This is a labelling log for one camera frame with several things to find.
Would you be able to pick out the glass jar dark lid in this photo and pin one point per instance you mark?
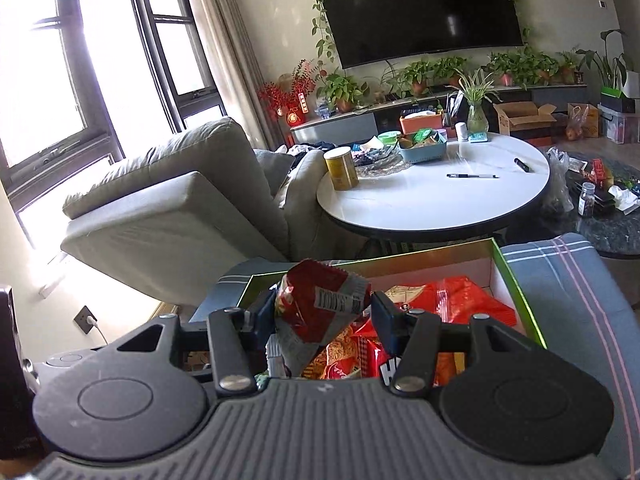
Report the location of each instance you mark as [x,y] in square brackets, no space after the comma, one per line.
[586,202]

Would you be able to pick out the black wall television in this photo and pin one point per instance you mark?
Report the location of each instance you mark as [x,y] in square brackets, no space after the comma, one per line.
[420,5]

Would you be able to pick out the grey sofa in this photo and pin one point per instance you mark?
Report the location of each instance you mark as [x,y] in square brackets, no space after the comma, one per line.
[175,200]

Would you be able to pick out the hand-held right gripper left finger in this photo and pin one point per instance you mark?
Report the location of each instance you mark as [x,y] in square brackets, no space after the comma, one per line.
[264,322]

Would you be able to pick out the clear plastic bag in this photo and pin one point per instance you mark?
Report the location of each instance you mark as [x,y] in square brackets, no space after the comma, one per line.
[557,185]

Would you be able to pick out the row of potted plants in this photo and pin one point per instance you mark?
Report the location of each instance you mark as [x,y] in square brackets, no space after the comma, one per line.
[525,65]

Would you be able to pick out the orange snack packet dark label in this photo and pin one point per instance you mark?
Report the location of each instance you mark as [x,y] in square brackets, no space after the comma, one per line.
[450,367]

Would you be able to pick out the clear storage bin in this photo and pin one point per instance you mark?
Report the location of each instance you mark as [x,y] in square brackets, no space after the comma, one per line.
[622,127]

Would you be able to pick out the white round table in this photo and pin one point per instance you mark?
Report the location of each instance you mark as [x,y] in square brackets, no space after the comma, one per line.
[430,200]

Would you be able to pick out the grey pillow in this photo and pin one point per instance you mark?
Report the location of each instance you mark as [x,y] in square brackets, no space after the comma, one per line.
[274,166]

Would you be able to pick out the black marker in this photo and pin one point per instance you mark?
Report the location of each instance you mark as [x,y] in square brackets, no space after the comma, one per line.
[521,164]

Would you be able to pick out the white tissue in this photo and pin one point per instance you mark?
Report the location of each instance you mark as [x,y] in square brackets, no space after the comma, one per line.
[627,200]

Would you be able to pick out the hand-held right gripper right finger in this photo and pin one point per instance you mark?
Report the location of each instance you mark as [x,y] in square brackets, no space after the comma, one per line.
[384,322]

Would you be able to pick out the green cardboard box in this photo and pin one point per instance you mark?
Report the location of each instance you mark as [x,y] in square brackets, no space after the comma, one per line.
[435,262]

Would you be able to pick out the green bowl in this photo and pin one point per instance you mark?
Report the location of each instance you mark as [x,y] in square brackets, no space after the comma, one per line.
[389,137]

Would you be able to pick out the window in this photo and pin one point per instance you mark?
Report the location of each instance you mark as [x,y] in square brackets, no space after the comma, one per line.
[100,60]

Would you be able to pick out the large red snack packet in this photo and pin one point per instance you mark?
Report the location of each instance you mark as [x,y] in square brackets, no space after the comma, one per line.
[460,302]

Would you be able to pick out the blue basket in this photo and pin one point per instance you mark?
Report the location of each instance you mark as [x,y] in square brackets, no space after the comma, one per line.
[422,152]

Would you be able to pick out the orange box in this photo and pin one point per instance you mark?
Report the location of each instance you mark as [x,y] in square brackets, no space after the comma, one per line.
[420,124]

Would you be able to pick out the wall socket with plug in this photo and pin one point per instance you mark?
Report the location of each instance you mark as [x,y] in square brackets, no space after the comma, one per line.
[86,317]

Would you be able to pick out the open cardboard box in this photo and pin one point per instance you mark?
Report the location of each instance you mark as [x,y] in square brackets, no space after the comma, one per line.
[522,117]

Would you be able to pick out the green snack packet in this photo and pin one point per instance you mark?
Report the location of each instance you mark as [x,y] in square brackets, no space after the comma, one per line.
[261,381]

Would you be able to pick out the hanging vine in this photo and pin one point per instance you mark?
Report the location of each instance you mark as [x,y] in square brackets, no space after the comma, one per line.
[320,10]

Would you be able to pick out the spider plant in vase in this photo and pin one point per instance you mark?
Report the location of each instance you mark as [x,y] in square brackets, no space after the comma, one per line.
[476,110]

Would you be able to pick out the red flower decoration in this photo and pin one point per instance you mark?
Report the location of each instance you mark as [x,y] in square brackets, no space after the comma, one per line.
[287,92]

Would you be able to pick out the dark object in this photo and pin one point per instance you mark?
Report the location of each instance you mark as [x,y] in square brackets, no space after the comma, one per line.
[10,340]

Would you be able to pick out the yellow can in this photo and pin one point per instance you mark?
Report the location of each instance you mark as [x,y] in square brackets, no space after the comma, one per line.
[341,170]

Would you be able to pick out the curtain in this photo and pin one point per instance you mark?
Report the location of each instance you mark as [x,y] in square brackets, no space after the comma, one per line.
[220,35]

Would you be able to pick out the orange red patterned snack packet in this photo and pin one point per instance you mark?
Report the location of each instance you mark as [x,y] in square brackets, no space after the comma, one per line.
[345,357]

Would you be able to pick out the pen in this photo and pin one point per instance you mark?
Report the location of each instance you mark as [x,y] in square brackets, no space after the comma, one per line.
[472,176]

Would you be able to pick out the small white jar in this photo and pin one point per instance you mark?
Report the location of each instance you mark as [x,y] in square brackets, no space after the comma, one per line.
[462,131]

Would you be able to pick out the green and black box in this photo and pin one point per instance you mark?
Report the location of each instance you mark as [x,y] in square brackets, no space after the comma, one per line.
[617,101]

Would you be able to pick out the television cabinet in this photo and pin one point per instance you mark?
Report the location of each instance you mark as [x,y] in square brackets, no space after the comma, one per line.
[345,125]

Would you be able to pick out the orange plastic bag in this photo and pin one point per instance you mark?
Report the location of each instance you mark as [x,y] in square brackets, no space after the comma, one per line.
[580,121]

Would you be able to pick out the dark round table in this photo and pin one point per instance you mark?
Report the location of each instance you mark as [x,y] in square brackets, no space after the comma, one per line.
[610,232]

